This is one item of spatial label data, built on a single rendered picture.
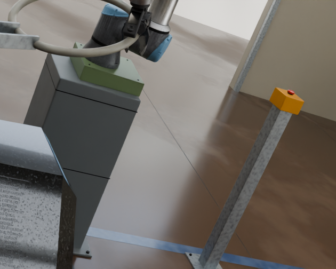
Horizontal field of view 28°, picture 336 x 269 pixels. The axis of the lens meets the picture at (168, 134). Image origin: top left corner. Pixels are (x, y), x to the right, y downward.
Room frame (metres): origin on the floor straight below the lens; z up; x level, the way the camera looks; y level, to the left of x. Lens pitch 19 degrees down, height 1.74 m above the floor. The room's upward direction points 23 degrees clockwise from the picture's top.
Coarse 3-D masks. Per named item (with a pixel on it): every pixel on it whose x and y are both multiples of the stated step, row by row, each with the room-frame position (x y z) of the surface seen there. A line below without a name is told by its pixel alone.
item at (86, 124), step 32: (64, 64) 3.01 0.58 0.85; (64, 96) 2.82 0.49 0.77; (96, 96) 2.88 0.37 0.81; (128, 96) 2.95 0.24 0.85; (64, 128) 2.84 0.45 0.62; (96, 128) 2.90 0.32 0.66; (128, 128) 2.97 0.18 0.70; (64, 160) 2.87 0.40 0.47; (96, 160) 2.93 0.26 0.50; (96, 192) 2.95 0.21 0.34
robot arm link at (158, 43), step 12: (156, 0) 2.98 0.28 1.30; (168, 0) 2.97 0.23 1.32; (156, 12) 2.97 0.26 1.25; (168, 12) 2.99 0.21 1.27; (156, 24) 2.98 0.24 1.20; (168, 24) 3.03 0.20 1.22; (156, 36) 2.97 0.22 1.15; (168, 36) 3.01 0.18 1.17; (132, 48) 2.99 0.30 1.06; (156, 48) 2.97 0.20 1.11; (156, 60) 3.00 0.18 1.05
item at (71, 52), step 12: (24, 0) 2.46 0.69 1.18; (36, 0) 2.52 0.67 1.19; (108, 0) 2.60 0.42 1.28; (120, 0) 2.59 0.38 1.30; (12, 12) 2.35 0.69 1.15; (36, 48) 2.19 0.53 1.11; (48, 48) 2.18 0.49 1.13; (60, 48) 2.19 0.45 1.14; (72, 48) 2.20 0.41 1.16; (96, 48) 2.23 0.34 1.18; (108, 48) 2.25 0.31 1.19; (120, 48) 2.28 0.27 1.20
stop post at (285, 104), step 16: (272, 96) 3.36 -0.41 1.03; (288, 96) 3.28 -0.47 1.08; (272, 112) 3.34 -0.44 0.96; (288, 112) 3.32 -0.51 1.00; (272, 128) 3.30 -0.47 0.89; (256, 144) 3.35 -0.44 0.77; (272, 144) 3.32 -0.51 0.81; (256, 160) 3.30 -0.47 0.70; (240, 176) 3.35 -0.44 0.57; (256, 176) 3.32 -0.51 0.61; (240, 192) 3.30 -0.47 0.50; (224, 208) 3.35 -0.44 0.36; (240, 208) 3.32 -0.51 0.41; (224, 224) 3.30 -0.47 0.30; (208, 240) 3.36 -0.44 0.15; (224, 240) 3.32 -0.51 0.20; (192, 256) 3.37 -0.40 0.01; (208, 256) 3.30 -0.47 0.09
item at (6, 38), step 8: (0, 24) 2.19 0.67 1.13; (8, 24) 2.22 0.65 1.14; (16, 24) 2.25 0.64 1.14; (0, 32) 2.20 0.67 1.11; (8, 32) 2.23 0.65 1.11; (0, 40) 2.07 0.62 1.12; (8, 40) 2.10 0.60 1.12; (16, 40) 2.13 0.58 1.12; (24, 40) 2.15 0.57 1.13; (32, 40) 2.18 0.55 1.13; (8, 48) 2.11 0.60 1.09; (16, 48) 2.14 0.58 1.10; (24, 48) 2.16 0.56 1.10; (32, 48) 2.19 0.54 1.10
